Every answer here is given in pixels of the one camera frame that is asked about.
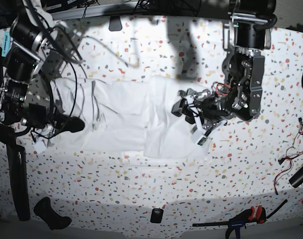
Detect small black case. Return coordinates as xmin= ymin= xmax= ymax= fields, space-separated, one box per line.
xmin=150 ymin=208 xmax=163 ymax=224

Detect black game controller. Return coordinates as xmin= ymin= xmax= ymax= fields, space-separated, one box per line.
xmin=33 ymin=197 xmax=72 ymax=230

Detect white T-shirt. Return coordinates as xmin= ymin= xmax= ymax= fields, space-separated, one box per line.
xmin=49 ymin=76 xmax=208 ymax=160

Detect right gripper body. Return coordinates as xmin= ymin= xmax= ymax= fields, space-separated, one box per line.
xmin=31 ymin=116 xmax=85 ymax=153

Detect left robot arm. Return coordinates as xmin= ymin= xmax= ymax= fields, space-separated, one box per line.
xmin=171 ymin=0 xmax=277 ymax=145

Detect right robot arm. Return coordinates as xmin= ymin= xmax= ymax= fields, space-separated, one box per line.
xmin=0 ymin=0 xmax=85 ymax=153

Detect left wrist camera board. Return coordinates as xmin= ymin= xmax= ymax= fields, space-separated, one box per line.
xmin=197 ymin=136 xmax=208 ymax=146

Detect black orange bar clamp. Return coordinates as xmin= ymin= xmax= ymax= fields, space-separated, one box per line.
xmin=192 ymin=206 xmax=267 ymax=239

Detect red black wire bundle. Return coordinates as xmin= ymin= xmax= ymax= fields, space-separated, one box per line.
xmin=273 ymin=115 xmax=303 ymax=196

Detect black clip at table edge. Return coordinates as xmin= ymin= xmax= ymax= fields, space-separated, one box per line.
xmin=109 ymin=15 xmax=123 ymax=32

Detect black cylinder flashlight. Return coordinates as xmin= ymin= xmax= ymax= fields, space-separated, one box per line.
xmin=289 ymin=166 xmax=303 ymax=188

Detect blue highlighter marker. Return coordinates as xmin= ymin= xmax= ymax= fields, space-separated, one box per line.
xmin=1 ymin=31 xmax=12 ymax=57

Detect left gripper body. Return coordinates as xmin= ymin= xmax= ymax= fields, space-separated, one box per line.
xmin=171 ymin=88 xmax=228 ymax=144

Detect thin black rod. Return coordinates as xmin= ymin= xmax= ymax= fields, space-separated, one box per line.
xmin=267 ymin=199 xmax=288 ymax=219

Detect long black pouch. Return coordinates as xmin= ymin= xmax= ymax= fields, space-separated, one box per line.
xmin=6 ymin=144 xmax=30 ymax=222

